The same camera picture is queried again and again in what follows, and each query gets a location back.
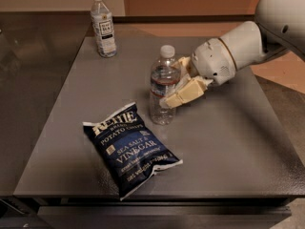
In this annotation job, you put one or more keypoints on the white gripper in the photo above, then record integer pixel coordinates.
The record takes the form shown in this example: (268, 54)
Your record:
(212, 61)

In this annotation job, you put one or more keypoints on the clear plastic water bottle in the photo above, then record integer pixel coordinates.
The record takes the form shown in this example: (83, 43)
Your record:
(165, 74)

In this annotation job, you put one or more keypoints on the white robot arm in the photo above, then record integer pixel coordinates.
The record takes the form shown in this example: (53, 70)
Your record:
(278, 27)

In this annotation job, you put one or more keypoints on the blue kettle chip bag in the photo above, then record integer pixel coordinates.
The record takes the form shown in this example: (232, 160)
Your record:
(133, 154)

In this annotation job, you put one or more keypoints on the white label tea bottle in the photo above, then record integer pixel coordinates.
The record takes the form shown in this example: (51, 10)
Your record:
(102, 24)

